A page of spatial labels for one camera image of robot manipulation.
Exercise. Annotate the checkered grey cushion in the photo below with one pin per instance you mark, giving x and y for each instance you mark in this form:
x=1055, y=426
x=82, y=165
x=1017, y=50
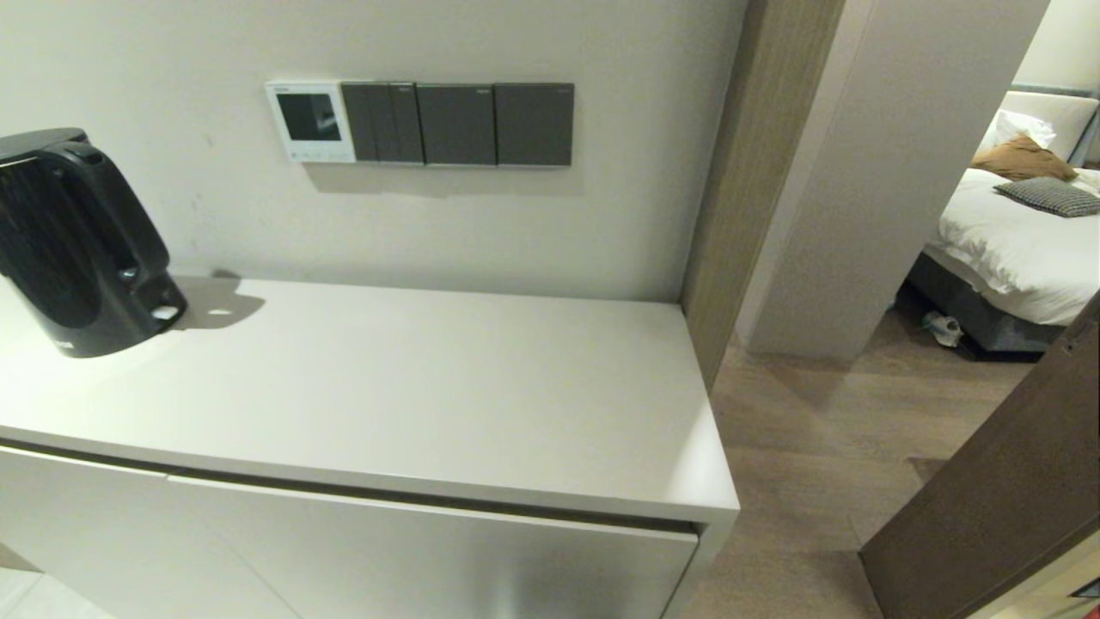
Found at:
x=1050, y=196

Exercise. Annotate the light wood door frame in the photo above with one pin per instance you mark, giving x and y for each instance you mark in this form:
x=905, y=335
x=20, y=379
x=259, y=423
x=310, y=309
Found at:
x=756, y=155

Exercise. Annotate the white pillow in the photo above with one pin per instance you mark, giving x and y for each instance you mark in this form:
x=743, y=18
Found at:
x=1023, y=129

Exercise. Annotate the dark grey double rocker switch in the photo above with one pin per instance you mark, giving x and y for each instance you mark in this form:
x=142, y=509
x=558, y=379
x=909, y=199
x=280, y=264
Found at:
x=382, y=122

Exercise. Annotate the white cabinet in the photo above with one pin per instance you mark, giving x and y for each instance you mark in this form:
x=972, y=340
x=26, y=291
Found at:
x=430, y=387

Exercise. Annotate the white slippers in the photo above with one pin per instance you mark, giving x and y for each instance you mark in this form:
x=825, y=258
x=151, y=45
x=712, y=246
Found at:
x=944, y=329

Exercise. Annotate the white bed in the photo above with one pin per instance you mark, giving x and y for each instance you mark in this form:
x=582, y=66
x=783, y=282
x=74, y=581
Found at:
x=1014, y=249

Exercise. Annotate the brown wooden door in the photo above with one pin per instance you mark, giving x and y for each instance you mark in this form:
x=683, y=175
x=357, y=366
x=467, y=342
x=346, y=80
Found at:
x=1014, y=481

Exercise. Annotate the white wall thermostat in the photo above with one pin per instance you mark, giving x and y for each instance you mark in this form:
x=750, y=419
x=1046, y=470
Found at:
x=311, y=120

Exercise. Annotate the white cabinet door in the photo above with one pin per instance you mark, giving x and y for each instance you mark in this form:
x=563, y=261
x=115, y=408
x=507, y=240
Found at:
x=103, y=542
x=481, y=567

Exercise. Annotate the dark grey wall switch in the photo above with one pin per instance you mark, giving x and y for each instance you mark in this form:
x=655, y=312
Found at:
x=534, y=125
x=456, y=125

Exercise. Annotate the brown cushion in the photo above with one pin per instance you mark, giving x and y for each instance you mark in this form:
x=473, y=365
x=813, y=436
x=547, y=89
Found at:
x=1023, y=161

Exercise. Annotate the cream upholstered headboard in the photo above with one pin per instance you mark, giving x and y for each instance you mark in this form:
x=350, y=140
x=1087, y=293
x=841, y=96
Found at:
x=1070, y=116

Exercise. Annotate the black electric kettle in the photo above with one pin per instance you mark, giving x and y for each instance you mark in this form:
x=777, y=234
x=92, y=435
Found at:
x=77, y=249

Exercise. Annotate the dark grey bed base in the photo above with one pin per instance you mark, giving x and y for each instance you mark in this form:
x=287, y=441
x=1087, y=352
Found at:
x=971, y=314

